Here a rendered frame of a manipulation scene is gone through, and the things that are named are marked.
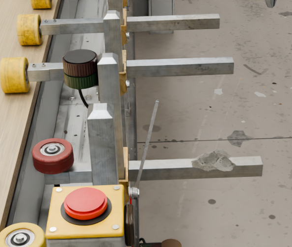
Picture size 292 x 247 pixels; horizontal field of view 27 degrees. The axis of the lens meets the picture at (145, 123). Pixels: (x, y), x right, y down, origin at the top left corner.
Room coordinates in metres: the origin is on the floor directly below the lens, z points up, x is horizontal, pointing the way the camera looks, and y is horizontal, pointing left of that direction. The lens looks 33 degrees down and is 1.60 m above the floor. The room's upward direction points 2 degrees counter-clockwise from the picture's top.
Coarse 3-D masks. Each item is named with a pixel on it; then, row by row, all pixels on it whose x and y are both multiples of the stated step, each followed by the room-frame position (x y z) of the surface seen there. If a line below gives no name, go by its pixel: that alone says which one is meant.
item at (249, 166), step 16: (160, 160) 1.00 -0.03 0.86; (176, 160) 1.00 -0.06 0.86; (192, 160) 1.00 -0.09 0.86; (240, 160) 0.99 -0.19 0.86; (256, 160) 0.99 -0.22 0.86; (48, 176) 0.97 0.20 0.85; (64, 176) 0.97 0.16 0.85; (80, 176) 0.97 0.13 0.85; (144, 176) 0.98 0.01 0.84; (160, 176) 0.98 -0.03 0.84; (176, 176) 0.98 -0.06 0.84; (192, 176) 0.98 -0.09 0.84; (208, 176) 0.98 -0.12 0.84; (224, 176) 0.98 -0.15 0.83; (240, 176) 0.98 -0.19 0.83
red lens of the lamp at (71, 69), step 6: (96, 54) 0.96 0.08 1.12; (96, 60) 0.94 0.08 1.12; (66, 66) 0.93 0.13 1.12; (72, 66) 0.92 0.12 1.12; (78, 66) 0.92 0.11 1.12; (84, 66) 0.92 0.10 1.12; (90, 66) 0.93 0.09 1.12; (96, 66) 0.94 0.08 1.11; (66, 72) 0.93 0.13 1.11; (72, 72) 0.92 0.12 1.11; (78, 72) 0.92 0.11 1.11; (84, 72) 0.92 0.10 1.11; (90, 72) 0.93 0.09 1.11
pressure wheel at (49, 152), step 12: (36, 144) 1.01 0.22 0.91; (48, 144) 1.01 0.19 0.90; (60, 144) 1.01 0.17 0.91; (36, 156) 0.97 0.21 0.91; (48, 156) 0.96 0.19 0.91; (60, 156) 0.96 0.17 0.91; (72, 156) 0.98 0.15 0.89; (36, 168) 0.96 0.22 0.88; (48, 168) 0.95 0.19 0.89; (60, 168) 0.95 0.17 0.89
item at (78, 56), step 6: (66, 54) 0.96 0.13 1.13; (72, 54) 0.96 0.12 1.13; (78, 54) 0.96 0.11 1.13; (84, 54) 0.95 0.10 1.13; (90, 54) 0.95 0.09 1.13; (66, 60) 0.93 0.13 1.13; (72, 60) 0.93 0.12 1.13; (78, 60) 0.93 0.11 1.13; (84, 60) 0.93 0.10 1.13; (90, 60) 0.93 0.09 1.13; (96, 84) 0.94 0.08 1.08; (78, 90) 0.95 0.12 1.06; (84, 102) 0.95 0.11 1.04
